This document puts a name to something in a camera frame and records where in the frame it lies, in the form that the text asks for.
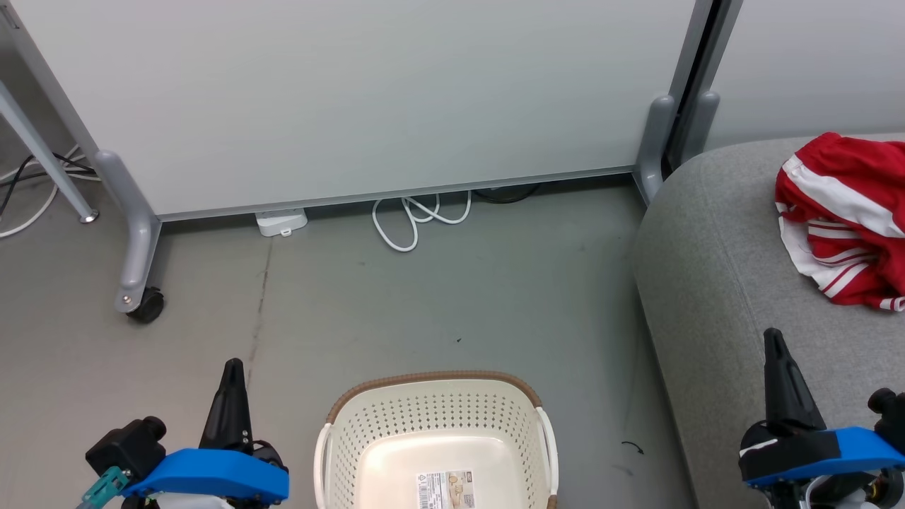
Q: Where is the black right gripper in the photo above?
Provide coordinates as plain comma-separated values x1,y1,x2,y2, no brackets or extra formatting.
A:
739,327,905,483

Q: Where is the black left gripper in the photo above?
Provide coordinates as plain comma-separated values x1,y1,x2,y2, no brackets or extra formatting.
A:
85,358,288,483

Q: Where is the red white clothing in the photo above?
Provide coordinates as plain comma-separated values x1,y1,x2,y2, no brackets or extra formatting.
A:
774,132,905,312

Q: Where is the cream plastic laundry basket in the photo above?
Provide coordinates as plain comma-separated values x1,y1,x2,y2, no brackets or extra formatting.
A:
314,370,560,509

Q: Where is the printed basket label sticker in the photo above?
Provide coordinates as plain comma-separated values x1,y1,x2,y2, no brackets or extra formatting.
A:
415,469,477,509

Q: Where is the grey fabric sofa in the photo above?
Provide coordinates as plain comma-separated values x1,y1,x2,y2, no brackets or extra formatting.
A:
631,133,905,509

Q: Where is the black caster wheel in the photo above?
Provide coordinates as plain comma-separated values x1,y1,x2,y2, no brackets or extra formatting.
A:
127,286,165,325

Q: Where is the white power strip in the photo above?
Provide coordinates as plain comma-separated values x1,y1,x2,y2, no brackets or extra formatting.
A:
255,208,309,238

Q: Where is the short grey partition foot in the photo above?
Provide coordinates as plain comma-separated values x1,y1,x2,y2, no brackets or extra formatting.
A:
677,90,721,168
632,95,677,206

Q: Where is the grey metal table leg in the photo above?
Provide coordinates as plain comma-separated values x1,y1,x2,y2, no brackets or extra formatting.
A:
0,78,99,225

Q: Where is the narrow white partition panel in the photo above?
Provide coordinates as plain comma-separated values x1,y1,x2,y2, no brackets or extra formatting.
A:
706,0,905,151

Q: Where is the wide white partition panel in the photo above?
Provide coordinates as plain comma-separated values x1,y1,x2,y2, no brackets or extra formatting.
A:
0,0,715,222

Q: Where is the white looped floor cable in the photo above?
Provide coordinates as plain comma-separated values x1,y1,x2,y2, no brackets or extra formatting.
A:
372,189,473,254

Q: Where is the white cable by table leg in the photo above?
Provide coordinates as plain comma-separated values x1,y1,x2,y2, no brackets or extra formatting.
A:
0,144,101,239

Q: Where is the black cable by table leg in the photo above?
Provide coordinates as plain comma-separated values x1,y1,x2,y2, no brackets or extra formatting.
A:
0,153,98,217

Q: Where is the black floor cable under partition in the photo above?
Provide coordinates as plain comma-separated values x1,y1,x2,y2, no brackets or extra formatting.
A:
472,182,543,205

